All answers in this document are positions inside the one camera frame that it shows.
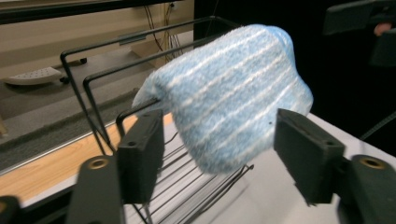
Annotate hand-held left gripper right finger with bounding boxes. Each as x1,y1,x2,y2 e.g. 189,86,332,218
273,107,347,207

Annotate blue striped towel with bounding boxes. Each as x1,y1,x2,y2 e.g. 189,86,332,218
132,23,315,175

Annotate hanging desk cables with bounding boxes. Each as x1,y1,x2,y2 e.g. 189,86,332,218
142,2,185,61

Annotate black wire rack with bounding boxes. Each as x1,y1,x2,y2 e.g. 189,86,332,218
59,15,255,224

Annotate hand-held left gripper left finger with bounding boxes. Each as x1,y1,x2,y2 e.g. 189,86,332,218
116,108,165,205

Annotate black metal frame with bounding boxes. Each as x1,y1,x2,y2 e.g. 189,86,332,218
0,0,177,26

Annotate white foam mat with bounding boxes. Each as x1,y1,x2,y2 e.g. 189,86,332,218
21,112,396,224

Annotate white chair base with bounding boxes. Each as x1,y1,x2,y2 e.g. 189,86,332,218
0,56,89,87

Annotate light wooden desk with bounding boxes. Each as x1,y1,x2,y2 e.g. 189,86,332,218
0,0,196,82

